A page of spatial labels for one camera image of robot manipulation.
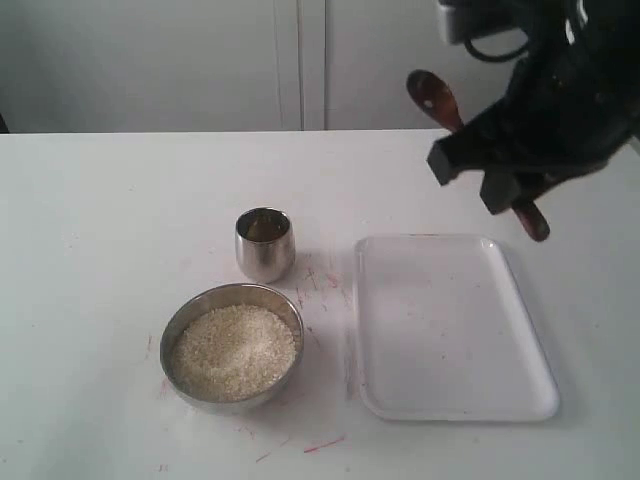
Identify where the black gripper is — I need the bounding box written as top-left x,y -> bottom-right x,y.
427,1 -> 639,215

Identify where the brown wooden spoon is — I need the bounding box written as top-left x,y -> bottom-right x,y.
406,70 -> 550,242

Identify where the small steel cup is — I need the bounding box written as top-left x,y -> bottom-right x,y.
235,207 -> 296,284

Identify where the steel bowl of rice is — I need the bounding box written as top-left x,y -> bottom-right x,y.
159,283 -> 304,414

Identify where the white plastic tray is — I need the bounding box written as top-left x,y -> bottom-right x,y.
353,235 -> 560,422

